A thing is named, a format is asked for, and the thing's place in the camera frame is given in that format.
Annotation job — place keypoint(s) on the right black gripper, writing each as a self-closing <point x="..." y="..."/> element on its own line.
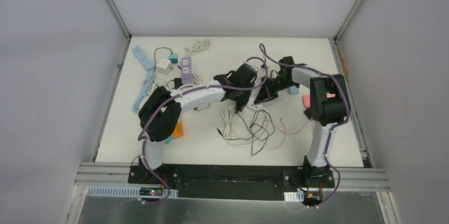
<point x="266" y="92"/>

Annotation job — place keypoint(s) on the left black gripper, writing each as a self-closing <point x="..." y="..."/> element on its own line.
<point x="229" y="79"/>

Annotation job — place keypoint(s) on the light blue small adapter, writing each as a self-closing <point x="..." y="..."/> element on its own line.
<point x="293" y="90"/>

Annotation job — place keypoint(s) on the pink plug adapter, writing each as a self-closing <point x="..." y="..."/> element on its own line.
<point x="306" y="101"/>

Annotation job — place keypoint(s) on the orange power strip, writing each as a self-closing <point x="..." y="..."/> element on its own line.
<point x="178" y="131"/>

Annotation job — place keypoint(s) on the white USB power strip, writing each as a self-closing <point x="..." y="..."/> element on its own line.
<point x="251" y="107"/>

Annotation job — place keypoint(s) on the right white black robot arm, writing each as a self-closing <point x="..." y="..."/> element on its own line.
<point x="329" y="109"/>

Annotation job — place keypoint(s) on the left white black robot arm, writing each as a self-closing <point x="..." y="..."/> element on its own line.
<point x="160" y="113"/>

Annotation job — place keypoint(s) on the black small plug adapter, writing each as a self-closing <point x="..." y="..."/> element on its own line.
<point x="178" y="83"/>

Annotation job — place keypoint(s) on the white cube socket adapter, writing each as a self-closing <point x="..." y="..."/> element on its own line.
<point x="164" y="66"/>

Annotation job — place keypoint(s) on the purple power strip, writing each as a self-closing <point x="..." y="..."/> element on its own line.
<point x="186" y="71"/>

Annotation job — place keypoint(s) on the teal small charger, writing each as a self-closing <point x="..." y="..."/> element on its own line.
<point x="173" y="58"/>

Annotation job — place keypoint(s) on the teal power strip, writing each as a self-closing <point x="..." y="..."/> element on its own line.
<point x="169" y="140"/>

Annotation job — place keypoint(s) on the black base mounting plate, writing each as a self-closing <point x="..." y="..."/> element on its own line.
<point x="265" y="183"/>

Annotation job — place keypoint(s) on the light blue power strip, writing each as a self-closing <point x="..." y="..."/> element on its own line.
<point x="142" y="57"/>

